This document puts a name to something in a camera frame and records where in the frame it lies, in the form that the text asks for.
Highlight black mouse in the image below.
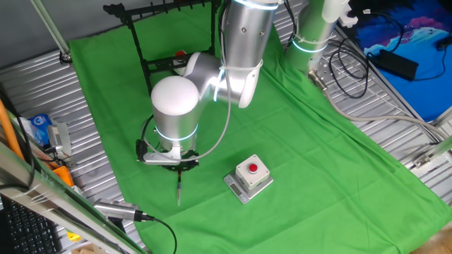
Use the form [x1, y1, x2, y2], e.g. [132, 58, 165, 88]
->
[436, 35, 452, 52]

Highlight wrist camera on silver bracket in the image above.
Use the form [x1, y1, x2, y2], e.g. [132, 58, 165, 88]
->
[136, 138, 184, 166]

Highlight blue tissue pack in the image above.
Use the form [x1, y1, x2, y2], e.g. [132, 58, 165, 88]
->
[28, 113, 54, 147]

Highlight silver digital scale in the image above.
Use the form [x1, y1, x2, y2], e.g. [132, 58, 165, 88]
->
[223, 171, 274, 205]

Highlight black adapter cable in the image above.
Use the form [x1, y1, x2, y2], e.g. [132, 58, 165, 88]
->
[412, 45, 448, 82]

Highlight orange pole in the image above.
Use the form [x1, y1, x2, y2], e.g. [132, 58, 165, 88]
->
[0, 98, 25, 162]

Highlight black looped cables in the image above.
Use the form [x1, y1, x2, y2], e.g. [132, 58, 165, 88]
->
[328, 37, 371, 100]

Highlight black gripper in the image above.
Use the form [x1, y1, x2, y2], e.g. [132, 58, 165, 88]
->
[160, 150, 201, 174]

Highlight aluminium frame strut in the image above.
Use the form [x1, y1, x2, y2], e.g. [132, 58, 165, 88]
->
[30, 0, 73, 66]
[412, 135, 452, 169]

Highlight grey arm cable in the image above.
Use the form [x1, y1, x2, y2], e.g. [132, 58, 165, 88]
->
[140, 20, 233, 164]

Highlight blue patterned mat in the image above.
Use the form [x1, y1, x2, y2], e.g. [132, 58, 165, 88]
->
[349, 0, 452, 123]

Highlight black power adapter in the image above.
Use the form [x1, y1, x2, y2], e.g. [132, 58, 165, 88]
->
[369, 49, 420, 82]

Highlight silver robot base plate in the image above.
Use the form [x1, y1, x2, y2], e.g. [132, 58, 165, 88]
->
[306, 52, 338, 93]

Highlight white cable connector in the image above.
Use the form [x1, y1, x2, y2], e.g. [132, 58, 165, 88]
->
[338, 10, 359, 29]

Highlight aluminium frame bar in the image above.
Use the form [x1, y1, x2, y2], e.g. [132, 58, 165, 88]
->
[0, 140, 148, 254]

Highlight red-button box with black base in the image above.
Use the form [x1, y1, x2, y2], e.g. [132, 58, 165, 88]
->
[174, 49, 194, 77]

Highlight white red-button box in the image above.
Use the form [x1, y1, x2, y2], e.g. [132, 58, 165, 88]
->
[234, 154, 271, 191]

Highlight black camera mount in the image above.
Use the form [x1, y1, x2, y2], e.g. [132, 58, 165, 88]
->
[107, 217, 127, 234]

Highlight black plug cable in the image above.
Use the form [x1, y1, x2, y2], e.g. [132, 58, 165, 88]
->
[363, 10, 405, 54]

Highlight green cloth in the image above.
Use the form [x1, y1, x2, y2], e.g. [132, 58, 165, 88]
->
[68, 1, 452, 254]

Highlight black pen rack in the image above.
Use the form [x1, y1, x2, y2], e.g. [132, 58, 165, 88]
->
[103, 0, 222, 95]

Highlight black keyboard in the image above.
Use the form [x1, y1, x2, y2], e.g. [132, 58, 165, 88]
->
[0, 197, 63, 254]

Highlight grey hose cable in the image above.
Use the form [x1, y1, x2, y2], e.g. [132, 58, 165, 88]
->
[309, 70, 452, 142]

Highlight orange box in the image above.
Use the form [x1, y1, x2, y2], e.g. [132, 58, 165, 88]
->
[52, 165, 75, 188]

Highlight black camera cable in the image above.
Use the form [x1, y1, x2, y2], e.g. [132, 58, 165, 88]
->
[136, 210, 178, 254]

